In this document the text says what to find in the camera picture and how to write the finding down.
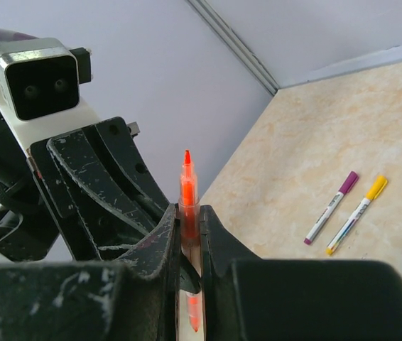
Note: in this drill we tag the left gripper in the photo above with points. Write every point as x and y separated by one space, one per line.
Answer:
109 188

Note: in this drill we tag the white yellow marker pen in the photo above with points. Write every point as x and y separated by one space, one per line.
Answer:
347 226

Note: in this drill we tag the orange pen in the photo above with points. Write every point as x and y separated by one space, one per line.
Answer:
189 209

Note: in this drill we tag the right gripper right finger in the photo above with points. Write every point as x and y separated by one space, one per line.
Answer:
250 298

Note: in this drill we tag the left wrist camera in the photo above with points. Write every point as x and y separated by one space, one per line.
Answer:
40 83

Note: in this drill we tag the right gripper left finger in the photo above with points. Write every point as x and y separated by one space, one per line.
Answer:
132 298

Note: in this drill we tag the white purple marker pen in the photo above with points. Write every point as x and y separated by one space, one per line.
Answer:
323 218

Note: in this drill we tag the yellow pen cap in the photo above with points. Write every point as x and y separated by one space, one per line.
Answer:
379 184

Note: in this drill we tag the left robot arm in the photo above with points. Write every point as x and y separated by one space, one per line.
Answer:
27 231

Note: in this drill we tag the purple pen cap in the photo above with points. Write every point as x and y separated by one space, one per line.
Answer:
349 183

